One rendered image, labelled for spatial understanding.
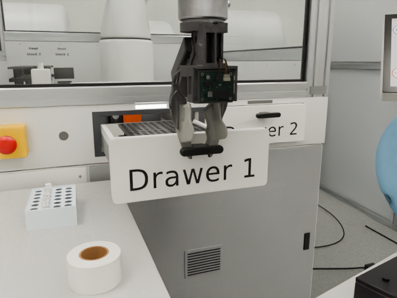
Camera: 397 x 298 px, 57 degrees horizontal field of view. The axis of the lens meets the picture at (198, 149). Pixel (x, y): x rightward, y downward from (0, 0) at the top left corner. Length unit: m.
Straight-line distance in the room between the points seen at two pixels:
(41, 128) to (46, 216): 0.29
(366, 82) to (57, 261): 2.48
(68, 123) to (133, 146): 0.35
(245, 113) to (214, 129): 0.42
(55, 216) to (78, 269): 0.22
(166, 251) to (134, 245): 0.47
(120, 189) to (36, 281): 0.18
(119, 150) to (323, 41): 0.76
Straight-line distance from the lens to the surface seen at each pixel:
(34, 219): 0.71
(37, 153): 0.94
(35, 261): 0.62
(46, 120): 0.93
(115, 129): 0.95
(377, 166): 0.33
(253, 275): 1.25
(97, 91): 0.92
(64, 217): 0.70
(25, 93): 0.92
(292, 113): 1.10
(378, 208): 2.79
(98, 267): 0.49
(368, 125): 2.79
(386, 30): 1.36
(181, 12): 0.57
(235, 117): 1.01
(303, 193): 1.22
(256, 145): 0.68
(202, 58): 0.53
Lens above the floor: 1.05
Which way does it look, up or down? 13 degrees down
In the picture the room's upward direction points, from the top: straight up
